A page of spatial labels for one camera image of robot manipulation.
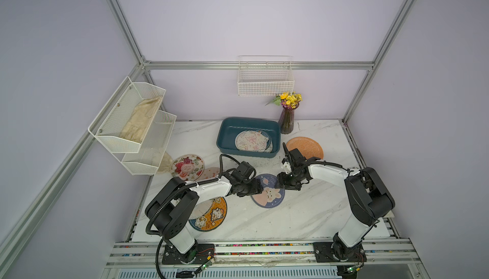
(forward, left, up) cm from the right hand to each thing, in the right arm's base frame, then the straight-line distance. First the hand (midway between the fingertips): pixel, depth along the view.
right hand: (276, 188), depth 90 cm
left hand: (-2, +9, +1) cm, 9 cm away
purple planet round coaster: (-4, +3, -1) cm, 5 cm away
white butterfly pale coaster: (-9, +36, -1) cm, 37 cm away
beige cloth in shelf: (+18, +59, +30) cm, 68 cm away
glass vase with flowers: (+37, -9, +22) cm, 44 cm away
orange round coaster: (+26, -21, -1) cm, 33 cm away
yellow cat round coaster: (-13, +29, -1) cm, 32 cm away
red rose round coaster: (+13, +45, 0) cm, 47 cm away
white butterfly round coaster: (+29, +11, +2) cm, 31 cm away
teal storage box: (+40, +24, +2) cm, 47 cm away
